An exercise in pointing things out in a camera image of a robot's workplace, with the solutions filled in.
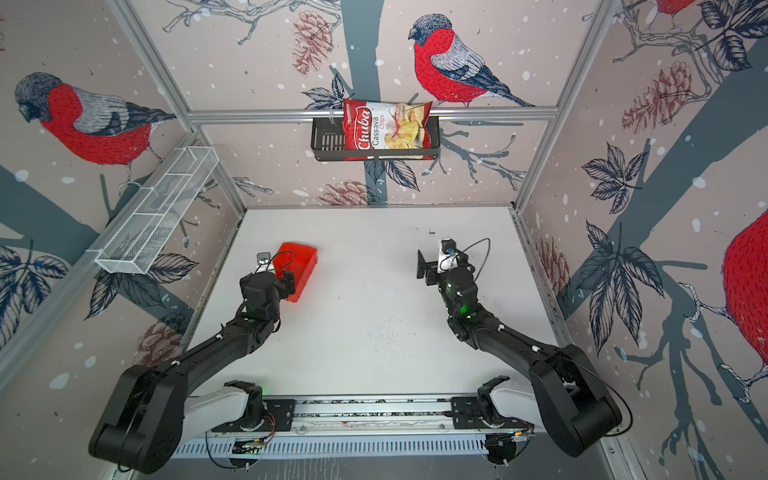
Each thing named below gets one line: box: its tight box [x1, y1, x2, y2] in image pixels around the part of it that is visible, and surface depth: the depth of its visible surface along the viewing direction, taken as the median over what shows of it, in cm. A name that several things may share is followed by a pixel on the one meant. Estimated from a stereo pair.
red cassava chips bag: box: [343, 99, 433, 161], surface depth 90 cm
